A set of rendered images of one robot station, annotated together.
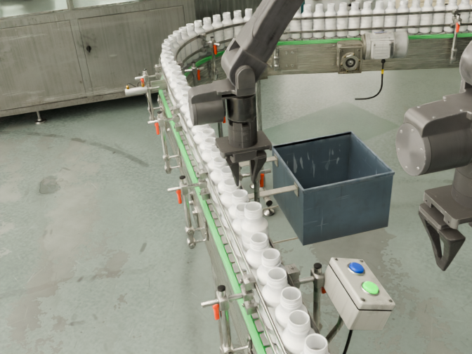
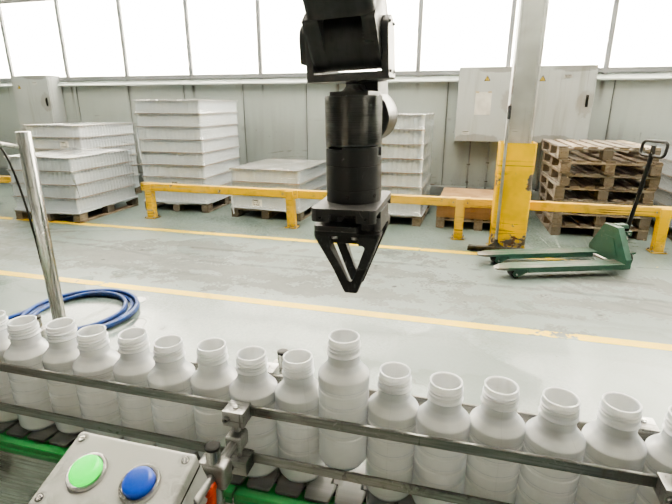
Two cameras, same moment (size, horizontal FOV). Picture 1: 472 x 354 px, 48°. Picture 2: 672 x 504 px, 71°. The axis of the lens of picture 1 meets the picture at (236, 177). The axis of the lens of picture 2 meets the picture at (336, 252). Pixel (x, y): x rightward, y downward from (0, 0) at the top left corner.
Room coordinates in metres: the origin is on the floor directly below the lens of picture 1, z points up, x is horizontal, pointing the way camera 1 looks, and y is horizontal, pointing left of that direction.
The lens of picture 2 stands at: (1.14, -0.46, 1.45)
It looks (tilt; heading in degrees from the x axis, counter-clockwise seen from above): 18 degrees down; 118
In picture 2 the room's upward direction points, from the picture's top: straight up
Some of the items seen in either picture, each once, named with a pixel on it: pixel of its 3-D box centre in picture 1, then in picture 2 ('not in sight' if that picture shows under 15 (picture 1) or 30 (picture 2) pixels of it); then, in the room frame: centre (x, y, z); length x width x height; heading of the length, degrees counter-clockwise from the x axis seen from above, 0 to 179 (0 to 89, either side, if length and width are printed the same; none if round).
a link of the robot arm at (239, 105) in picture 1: (238, 105); (355, 120); (0.93, -0.01, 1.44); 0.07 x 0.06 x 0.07; 101
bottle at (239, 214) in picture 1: (246, 236); (391, 430); (0.98, -0.01, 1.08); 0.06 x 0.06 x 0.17
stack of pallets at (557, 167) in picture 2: not in sight; (590, 185); (1.25, 6.08, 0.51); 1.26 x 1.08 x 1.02; 102
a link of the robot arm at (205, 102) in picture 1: (220, 92); (359, 86); (0.92, 0.02, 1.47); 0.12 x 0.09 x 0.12; 101
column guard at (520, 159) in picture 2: not in sight; (511, 196); (0.53, 4.60, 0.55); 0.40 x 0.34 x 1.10; 13
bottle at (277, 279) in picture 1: (277, 305); (216, 400); (0.75, -0.06, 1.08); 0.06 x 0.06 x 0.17
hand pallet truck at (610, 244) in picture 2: not in sight; (569, 206); (1.08, 4.16, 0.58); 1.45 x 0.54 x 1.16; 33
